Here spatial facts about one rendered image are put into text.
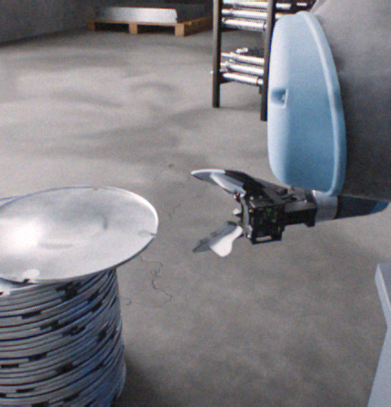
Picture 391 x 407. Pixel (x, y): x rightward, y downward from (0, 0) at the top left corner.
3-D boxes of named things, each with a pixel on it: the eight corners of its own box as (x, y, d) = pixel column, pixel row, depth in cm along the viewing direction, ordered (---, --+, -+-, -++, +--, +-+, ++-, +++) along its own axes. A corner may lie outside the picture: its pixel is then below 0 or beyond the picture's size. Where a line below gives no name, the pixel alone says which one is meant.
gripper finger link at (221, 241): (198, 265, 78) (243, 232, 77) (189, 246, 83) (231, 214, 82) (208, 276, 80) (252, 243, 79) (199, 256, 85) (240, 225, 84)
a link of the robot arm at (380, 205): (372, 160, 86) (365, 201, 90) (318, 166, 84) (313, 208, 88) (398, 177, 80) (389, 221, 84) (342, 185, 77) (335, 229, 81)
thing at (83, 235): (-73, 272, 64) (-75, 268, 64) (25, 183, 89) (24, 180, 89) (130, 293, 60) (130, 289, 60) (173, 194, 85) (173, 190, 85)
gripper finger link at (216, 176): (211, 170, 70) (255, 196, 74) (200, 155, 75) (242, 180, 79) (199, 187, 71) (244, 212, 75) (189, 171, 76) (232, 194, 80)
